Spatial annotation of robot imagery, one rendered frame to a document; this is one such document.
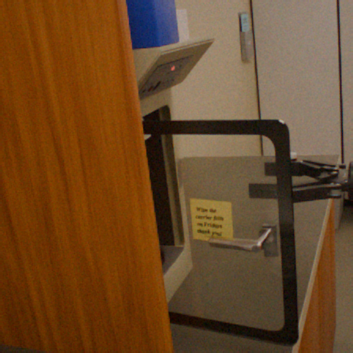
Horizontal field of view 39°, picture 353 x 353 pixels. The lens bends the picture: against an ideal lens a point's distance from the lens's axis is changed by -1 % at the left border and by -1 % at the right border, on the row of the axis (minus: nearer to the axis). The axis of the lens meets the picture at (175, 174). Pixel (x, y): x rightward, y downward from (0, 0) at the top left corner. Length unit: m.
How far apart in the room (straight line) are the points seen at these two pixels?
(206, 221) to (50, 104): 0.33
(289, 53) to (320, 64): 0.24
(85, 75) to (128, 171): 0.17
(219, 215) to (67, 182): 0.27
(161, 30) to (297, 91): 3.14
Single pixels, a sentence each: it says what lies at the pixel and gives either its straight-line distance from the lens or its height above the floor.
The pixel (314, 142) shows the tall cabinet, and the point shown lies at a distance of 4.04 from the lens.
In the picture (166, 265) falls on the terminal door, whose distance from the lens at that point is 0.96.
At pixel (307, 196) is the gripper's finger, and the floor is 1.22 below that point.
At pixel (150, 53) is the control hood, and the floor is 1.50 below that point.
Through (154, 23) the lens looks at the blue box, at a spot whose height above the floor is 1.55.
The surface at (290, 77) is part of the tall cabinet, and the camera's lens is 3.97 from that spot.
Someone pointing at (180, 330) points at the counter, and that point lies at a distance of 1.09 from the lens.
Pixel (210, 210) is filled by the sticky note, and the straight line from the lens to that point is 0.87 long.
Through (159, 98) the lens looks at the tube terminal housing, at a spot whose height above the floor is 1.39.
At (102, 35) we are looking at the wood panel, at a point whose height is 1.54.
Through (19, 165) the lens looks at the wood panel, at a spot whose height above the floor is 1.34.
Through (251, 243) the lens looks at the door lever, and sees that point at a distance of 0.80.
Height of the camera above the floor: 1.55
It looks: 17 degrees down
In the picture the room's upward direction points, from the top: 7 degrees counter-clockwise
